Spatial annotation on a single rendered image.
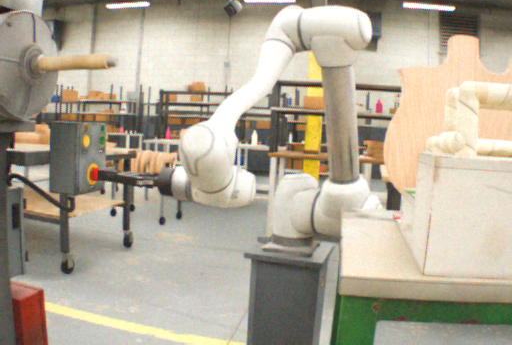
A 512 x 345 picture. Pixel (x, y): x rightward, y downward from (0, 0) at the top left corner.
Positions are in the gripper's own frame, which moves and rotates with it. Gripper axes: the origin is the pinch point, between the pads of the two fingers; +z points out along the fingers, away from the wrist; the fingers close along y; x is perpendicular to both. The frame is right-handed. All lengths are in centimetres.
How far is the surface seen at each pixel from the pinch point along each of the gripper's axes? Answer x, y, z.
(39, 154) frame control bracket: 5.6, -12.0, 15.8
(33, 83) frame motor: 23.3, -26.9, 6.4
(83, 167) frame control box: 2.3, -4.9, 5.6
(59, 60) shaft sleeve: 28.2, -28.4, -2.0
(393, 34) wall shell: 293, 1074, -207
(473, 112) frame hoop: 20, -46, -80
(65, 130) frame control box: 12.3, -7.9, 10.1
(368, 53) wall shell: 234, 1074, -139
